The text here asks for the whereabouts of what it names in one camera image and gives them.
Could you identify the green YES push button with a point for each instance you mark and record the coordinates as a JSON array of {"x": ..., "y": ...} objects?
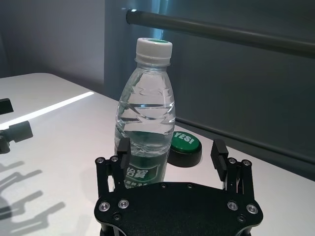
[{"x": 184, "y": 147}]

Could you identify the clear green-label water bottle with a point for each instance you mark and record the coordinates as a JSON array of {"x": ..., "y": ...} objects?
[{"x": 146, "y": 110}]

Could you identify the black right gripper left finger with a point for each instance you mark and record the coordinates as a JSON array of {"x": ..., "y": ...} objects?
[{"x": 124, "y": 157}]

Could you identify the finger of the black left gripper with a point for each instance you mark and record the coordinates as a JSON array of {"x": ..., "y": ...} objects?
[
  {"x": 19, "y": 131},
  {"x": 5, "y": 107}
]

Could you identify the dark grey horizontal bar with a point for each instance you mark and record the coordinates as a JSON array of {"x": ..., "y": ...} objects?
[{"x": 221, "y": 30}]

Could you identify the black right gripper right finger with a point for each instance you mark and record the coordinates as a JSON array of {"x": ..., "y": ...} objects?
[{"x": 219, "y": 157}]

